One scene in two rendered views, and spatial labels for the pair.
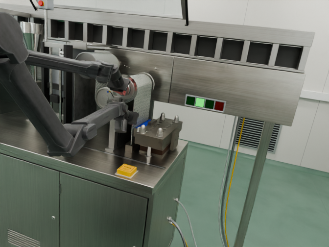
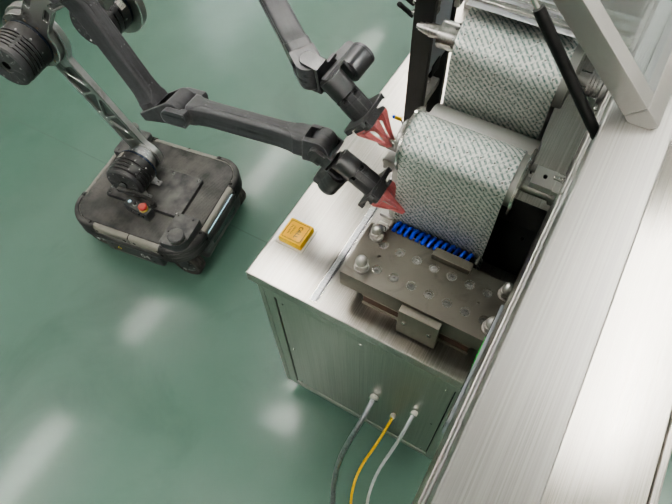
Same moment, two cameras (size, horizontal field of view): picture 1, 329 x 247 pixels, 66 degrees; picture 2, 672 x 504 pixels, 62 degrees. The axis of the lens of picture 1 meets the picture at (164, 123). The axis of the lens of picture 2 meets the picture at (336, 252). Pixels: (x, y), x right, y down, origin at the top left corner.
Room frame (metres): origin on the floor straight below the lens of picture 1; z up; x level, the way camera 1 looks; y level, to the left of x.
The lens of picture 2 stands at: (1.41, -0.63, 2.18)
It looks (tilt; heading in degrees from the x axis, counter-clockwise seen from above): 59 degrees down; 106
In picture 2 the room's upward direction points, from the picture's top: 3 degrees counter-clockwise
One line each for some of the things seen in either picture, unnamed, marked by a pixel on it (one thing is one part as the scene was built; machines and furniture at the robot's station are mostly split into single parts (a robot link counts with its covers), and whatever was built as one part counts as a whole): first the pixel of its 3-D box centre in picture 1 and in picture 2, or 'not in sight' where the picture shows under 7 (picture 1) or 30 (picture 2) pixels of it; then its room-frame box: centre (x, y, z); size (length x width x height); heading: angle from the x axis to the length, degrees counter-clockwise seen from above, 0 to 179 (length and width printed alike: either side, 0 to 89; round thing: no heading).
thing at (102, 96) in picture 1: (115, 95); (478, 146); (1.50, 0.31, 1.17); 0.26 x 0.12 x 0.12; 163
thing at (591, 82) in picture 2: not in sight; (591, 82); (1.70, 0.39, 1.33); 0.07 x 0.07 x 0.07; 73
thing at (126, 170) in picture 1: (127, 170); (296, 233); (1.07, 0.15, 0.91); 0.07 x 0.07 x 0.02; 73
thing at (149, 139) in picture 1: (160, 131); (430, 287); (1.45, 0.02, 1.00); 0.40 x 0.16 x 0.06; 163
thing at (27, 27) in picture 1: (32, 28); not in sight; (1.65, 0.89, 1.50); 0.14 x 0.14 x 0.06
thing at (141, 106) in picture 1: (141, 111); (440, 218); (1.44, 0.14, 1.11); 0.23 x 0.01 x 0.18; 163
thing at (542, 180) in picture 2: not in sight; (547, 180); (1.63, 0.15, 1.28); 0.06 x 0.05 x 0.02; 163
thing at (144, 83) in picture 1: (113, 97); (477, 147); (1.50, 0.33, 1.16); 0.39 x 0.23 x 0.51; 73
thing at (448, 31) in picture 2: not in sight; (453, 37); (1.39, 0.48, 1.33); 0.06 x 0.06 x 0.06; 73
